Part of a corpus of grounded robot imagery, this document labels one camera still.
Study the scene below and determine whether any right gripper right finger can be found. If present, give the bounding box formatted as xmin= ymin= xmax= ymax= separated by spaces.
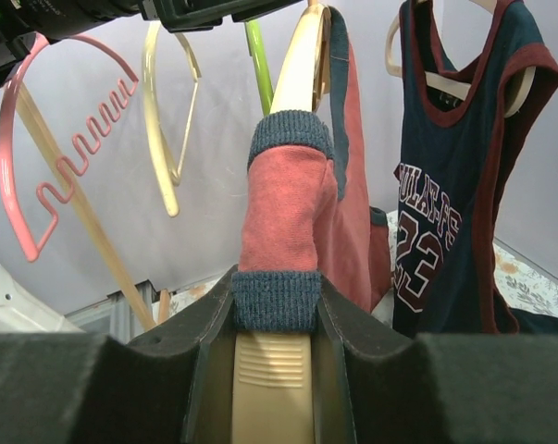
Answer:
xmin=315 ymin=280 xmax=558 ymax=443

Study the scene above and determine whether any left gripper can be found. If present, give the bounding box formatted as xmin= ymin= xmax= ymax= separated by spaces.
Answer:
xmin=9 ymin=0 xmax=293 ymax=41

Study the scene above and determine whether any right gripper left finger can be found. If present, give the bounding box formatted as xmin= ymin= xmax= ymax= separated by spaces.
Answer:
xmin=0 ymin=276 xmax=236 ymax=443

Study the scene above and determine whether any cream hanger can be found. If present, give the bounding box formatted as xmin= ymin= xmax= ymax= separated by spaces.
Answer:
xmin=383 ymin=0 xmax=539 ymax=117
xmin=140 ymin=19 xmax=203 ymax=218
xmin=231 ymin=1 xmax=330 ymax=443

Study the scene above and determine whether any pink hanger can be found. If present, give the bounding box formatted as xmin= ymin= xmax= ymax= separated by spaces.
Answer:
xmin=0 ymin=33 xmax=141 ymax=264

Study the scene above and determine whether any red tank top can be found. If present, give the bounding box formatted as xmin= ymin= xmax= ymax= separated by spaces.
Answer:
xmin=231 ymin=9 xmax=391 ymax=332

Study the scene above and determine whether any cream hanger front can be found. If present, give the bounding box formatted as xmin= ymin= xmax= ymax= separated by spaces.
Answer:
xmin=140 ymin=19 xmax=203 ymax=218

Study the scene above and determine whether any green hanger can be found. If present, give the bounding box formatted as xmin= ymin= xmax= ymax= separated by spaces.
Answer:
xmin=244 ymin=19 xmax=274 ymax=116

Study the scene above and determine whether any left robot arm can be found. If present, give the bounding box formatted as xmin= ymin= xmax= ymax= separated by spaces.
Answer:
xmin=0 ymin=1 xmax=289 ymax=329

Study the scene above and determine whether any navy tank top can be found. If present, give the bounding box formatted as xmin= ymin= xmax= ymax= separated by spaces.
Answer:
xmin=392 ymin=1 xmax=558 ymax=338

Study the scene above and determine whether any wooden clothes rack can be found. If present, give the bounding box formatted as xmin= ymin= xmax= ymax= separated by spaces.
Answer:
xmin=16 ymin=83 xmax=171 ymax=331

